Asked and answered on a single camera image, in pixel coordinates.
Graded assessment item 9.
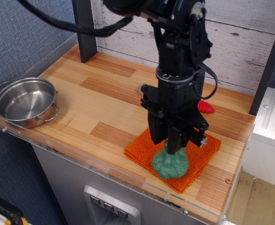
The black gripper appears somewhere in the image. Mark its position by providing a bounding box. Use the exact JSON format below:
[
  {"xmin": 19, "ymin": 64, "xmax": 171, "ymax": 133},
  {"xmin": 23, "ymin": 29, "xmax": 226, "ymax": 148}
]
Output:
[{"xmin": 141, "ymin": 70, "xmax": 209, "ymax": 155}]

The green toy broccoli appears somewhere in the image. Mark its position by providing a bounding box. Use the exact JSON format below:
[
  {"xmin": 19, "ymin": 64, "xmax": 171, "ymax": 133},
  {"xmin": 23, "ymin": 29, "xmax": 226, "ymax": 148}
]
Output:
[{"xmin": 152, "ymin": 141, "xmax": 189, "ymax": 180}]

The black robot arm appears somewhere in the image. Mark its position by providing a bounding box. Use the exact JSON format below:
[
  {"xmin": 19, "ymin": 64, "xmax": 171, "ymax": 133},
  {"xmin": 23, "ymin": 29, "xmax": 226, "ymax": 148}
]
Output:
[{"xmin": 104, "ymin": 0, "xmax": 212, "ymax": 155}]

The orange knitted rag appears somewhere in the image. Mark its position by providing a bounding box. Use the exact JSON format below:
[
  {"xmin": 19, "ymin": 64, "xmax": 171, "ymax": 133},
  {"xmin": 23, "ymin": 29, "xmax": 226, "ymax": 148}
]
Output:
[{"xmin": 125, "ymin": 129, "xmax": 222, "ymax": 193}]

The silver dispenser button panel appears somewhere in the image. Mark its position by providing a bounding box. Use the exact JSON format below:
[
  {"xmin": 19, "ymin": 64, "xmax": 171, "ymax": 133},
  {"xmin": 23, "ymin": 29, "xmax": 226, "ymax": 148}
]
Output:
[{"xmin": 84, "ymin": 185, "xmax": 142, "ymax": 225}]

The white toy sink unit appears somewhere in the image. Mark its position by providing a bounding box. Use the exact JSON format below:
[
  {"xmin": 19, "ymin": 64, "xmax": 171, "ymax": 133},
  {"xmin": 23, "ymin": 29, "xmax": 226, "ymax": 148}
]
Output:
[{"xmin": 241, "ymin": 88, "xmax": 275, "ymax": 185}]

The grey toy fridge cabinet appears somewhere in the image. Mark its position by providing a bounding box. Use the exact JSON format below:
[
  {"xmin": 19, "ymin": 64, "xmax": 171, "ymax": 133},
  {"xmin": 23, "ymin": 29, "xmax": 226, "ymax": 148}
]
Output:
[{"xmin": 33, "ymin": 145, "xmax": 201, "ymax": 225}]

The yellow object at corner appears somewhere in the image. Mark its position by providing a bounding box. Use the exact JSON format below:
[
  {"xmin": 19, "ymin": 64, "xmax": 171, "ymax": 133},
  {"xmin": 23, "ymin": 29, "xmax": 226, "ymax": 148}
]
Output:
[{"xmin": 4, "ymin": 217, "xmax": 30, "ymax": 225}]

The red handled metal spoon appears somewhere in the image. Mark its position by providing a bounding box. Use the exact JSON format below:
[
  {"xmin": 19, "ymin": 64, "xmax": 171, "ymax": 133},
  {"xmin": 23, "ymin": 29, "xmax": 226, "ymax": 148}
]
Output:
[{"xmin": 138, "ymin": 83, "xmax": 214, "ymax": 113}]

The clear acrylic guard rail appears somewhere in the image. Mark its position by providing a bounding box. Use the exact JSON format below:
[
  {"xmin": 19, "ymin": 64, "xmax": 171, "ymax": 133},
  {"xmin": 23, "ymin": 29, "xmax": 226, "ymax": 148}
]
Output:
[{"xmin": 0, "ymin": 36, "xmax": 254, "ymax": 225}]

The black cable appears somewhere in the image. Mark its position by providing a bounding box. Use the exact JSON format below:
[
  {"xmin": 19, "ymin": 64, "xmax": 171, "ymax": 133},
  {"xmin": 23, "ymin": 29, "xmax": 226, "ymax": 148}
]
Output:
[{"xmin": 16, "ymin": 0, "xmax": 134, "ymax": 38}]

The right dark grey post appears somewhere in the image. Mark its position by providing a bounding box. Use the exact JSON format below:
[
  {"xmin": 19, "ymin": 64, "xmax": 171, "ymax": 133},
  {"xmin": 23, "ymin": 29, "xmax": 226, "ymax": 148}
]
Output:
[{"xmin": 249, "ymin": 40, "xmax": 275, "ymax": 116}]

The dark grey post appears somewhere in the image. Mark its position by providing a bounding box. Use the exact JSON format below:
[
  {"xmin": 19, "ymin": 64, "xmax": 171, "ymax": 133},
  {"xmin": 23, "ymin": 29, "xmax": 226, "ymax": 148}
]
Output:
[
  {"xmin": 72, "ymin": 0, "xmax": 97, "ymax": 63},
  {"xmin": 249, "ymin": 40, "xmax": 275, "ymax": 116}
]

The left dark grey post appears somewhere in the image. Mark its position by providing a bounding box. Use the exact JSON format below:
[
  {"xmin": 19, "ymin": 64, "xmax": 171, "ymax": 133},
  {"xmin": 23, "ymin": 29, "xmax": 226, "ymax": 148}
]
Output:
[{"xmin": 72, "ymin": 0, "xmax": 97, "ymax": 63}]

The steel pot with handles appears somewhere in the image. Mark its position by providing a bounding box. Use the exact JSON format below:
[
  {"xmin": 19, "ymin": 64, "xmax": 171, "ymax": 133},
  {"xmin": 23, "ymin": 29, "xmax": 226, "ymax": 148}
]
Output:
[{"xmin": 0, "ymin": 78, "xmax": 61, "ymax": 128}]

